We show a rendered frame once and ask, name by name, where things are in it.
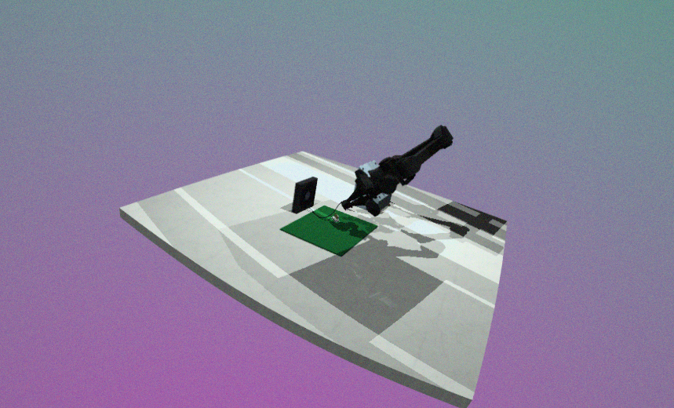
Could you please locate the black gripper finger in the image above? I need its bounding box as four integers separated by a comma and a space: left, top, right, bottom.
348, 195, 366, 206
349, 185, 366, 201

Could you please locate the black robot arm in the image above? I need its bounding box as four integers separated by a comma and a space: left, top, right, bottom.
355, 125, 454, 195

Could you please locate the green flat board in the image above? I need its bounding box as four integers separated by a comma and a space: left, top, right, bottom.
279, 206, 377, 257

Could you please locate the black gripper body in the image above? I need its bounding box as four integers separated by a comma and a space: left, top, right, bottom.
355, 169, 382, 217

